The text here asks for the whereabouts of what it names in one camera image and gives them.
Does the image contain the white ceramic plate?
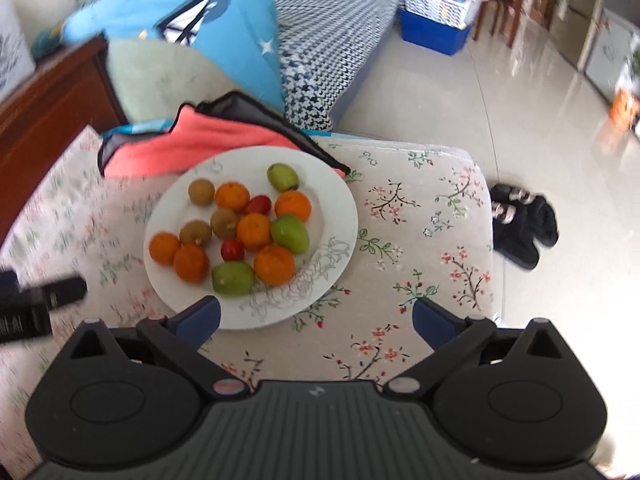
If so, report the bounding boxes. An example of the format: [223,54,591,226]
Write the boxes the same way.
[144,148,358,330]

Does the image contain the blue plastic storage box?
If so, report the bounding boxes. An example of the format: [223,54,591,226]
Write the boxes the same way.
[398,9,472,56]

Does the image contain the brown wooden cabinet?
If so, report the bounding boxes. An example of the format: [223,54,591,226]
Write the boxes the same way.
[1,36,126,237]

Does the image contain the small brown kiwi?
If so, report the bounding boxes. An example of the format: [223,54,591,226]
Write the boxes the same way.
[209,208,239,240]

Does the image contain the blue cartoon pillow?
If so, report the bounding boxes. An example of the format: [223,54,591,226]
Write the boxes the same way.
[61,0,284,112]

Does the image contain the pale green cushion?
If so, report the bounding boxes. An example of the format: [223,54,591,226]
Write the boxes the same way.
[105,39,241,124]

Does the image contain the pink grey towel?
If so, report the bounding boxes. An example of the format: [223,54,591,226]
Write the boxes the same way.
[98,91,350,178]

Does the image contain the silver refrigerator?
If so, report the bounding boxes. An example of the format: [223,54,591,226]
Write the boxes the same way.
[544,0,640,106]

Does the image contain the orange tangerine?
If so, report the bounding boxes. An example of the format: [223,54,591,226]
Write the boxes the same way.
[254,245,296,287]
[172,244,210,284]
[236,214,271,252]
[273,190,312,222]
[215,181,250,212]

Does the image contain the black slippers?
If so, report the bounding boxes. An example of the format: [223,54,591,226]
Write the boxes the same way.
[489,183,559,271]

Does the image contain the green apple fruit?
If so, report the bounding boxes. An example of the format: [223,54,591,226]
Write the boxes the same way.
[270,214,310,255]

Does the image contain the small red tomato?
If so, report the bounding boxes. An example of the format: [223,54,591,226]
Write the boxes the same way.
[220,238,245,262]

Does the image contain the white plastic basket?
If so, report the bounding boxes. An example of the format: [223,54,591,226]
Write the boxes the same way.
[404,0,486,29]

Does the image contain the green fruit front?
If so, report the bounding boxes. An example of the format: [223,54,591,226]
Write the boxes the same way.
[212,261,255,297]

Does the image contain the white milk carton box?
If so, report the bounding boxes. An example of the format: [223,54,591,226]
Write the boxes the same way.
[0,0,36,102]

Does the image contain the houndstooth sofa cover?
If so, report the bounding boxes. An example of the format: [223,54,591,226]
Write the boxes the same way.
[274,0,399,131]

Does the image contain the green fruit large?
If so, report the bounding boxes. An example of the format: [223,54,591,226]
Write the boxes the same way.
[267,162,299,193]

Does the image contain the floral tablecloth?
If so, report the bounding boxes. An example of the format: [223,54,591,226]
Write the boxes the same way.
[1,130,495,478]

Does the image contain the brown kiwi fruit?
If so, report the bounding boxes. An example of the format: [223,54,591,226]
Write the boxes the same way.
[188,179,216,207]

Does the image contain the orange smiley pot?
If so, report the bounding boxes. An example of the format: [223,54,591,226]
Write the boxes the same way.
[608,88,639,131]

